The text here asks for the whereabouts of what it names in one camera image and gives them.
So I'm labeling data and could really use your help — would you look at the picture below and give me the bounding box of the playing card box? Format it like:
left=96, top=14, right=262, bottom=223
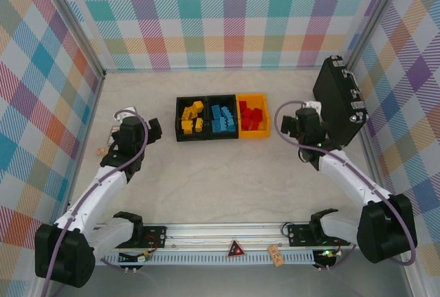
left=109, top=124, right=121, bottom=146

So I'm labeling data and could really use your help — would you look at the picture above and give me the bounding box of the black briefcase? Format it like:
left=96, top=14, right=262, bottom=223
left=312, top=55, right=371, bottom=147

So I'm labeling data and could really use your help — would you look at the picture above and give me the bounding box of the black plastic bin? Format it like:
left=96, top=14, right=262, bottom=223
left=175, top=96, right=209, bottom=142
left=206, top=94, right=240, bottom=140

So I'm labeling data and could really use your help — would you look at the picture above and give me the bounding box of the yellow plastic bin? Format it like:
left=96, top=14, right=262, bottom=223
left=236, top=93, right=272, bottom=140

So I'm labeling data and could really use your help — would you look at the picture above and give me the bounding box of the small connector board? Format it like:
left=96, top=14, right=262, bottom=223
left=118, top=251, right=153, bottom=264
left=314, top=248, right=343, bottom=267

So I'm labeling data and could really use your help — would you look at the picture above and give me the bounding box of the wooden tag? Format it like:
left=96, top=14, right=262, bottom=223
left=267, top=245, right=285, bottom=267

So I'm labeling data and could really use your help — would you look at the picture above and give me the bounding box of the triangle warning sign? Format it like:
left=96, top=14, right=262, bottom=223
left=226, top=240, right=247, bottom=259

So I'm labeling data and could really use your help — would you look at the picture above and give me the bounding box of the purple cable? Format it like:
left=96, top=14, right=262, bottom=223
left=41, top=109, right=152, bottom=297
left=274, top=100, right=419, bottom=272

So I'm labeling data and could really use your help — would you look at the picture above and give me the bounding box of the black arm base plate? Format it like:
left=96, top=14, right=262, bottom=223
left=137, top=225, right=168, bottom=250
left=287, top=223, right=347, bottom=247

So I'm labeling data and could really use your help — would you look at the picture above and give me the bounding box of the aluminium frame post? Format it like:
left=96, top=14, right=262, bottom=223
left=345, top=0, right=412, bottom=69
left=40, top=0, right=106, bottom=80

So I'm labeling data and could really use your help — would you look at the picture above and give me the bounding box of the aluminium rail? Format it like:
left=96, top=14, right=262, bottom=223
left=36, top=221, right=413, bottom=252

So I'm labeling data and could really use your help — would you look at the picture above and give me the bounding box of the perforated cable tray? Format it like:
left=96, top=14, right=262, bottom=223
left=99, top=254, right=344, bottom=266

